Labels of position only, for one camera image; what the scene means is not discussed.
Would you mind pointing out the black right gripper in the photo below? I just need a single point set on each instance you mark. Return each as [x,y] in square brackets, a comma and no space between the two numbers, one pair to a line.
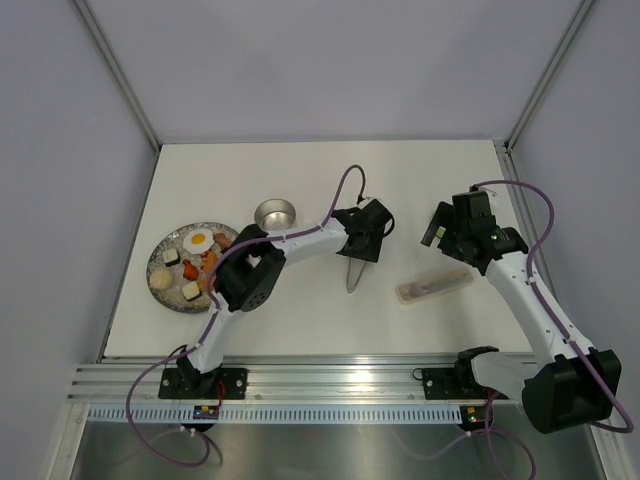
[443,217]

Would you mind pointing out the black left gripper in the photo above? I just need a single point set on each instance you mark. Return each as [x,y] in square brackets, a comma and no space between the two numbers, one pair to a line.
[370,252]

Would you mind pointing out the metal tongs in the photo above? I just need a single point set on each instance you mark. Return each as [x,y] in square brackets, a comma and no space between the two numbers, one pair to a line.
[355,269]

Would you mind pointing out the round steel bowl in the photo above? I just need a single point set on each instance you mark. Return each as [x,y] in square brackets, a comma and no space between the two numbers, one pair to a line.
[275,214]

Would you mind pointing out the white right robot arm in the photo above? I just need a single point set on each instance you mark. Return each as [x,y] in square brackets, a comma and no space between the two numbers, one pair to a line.
[572,383]

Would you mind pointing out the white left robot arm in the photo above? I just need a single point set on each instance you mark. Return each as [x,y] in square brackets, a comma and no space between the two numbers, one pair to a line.
[247,273]

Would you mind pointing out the clear cutlery case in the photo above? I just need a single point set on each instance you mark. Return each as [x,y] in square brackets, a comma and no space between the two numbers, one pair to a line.
[433,285]

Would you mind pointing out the pink meat piece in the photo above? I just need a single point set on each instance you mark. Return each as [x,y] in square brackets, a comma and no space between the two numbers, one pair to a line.
[222,240]

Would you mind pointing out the orange fried chicken piece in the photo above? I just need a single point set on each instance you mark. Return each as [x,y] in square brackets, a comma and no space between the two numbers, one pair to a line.
[208,261]

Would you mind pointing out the fried egg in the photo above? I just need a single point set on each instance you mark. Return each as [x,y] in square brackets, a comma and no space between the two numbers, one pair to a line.
[198,241]

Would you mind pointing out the chicken drumstick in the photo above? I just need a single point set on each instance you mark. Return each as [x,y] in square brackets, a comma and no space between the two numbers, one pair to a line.
[190,272]

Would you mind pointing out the white black sushi cube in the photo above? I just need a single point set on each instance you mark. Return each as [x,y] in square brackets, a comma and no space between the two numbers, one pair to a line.
[191,291]

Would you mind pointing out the grey speckled plate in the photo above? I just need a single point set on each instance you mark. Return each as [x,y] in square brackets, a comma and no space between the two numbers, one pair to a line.
[173,298]

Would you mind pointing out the round beige bun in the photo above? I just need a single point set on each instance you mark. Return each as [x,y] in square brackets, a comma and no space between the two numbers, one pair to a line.
[161,279]

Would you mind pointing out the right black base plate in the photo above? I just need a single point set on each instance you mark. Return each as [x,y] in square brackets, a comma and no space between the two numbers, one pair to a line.
[449,383]

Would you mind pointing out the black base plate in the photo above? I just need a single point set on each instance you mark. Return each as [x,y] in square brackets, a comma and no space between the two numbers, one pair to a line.
[223,383]
[449,383]

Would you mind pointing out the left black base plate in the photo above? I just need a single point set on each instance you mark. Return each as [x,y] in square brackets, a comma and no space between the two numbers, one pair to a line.
[223,383]

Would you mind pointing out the aluminium rail frame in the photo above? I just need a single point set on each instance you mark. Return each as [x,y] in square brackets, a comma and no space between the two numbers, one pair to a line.
[289,379]

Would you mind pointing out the white slotted cable duct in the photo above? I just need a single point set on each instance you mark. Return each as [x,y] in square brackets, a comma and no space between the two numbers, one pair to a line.
[279,414]

